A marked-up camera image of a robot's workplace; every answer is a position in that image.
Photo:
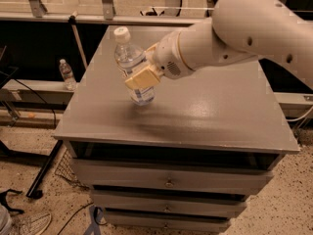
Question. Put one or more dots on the bottom grey drawer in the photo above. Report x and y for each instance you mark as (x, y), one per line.
(167, 221)

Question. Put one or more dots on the small clear water bottle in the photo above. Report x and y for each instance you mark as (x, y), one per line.
(67, 74)

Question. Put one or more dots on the top grey drawer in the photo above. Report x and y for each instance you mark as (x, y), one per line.
(171, 177)

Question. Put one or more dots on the blue label plastic water bottle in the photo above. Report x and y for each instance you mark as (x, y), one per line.
(127, 56)

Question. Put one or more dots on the grey drawer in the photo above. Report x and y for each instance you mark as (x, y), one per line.
(171, 177)
(177, 204)
(167, 221)

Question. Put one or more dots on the black metal stand leg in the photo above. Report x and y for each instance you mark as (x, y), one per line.
(34, 192)

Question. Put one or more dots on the metal rail with brackets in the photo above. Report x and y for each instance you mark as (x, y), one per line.
(106, 11)

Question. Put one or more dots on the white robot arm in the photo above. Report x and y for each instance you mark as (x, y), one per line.
(238, 31)

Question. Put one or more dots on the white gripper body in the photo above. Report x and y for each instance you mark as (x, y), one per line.
(167, 57)

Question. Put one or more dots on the middle grey drawer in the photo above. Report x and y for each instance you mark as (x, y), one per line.
(177, 204)

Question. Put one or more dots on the white mesh sneaker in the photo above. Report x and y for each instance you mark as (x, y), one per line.
(34, 224)

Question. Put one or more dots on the wire mesh panel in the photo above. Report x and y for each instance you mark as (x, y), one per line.
(64, 171)

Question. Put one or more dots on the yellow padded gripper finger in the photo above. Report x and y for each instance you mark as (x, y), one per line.
(151, 53)
(143, 77)

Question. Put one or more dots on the grey drawer cabinet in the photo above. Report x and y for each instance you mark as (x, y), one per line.
(218, 117)

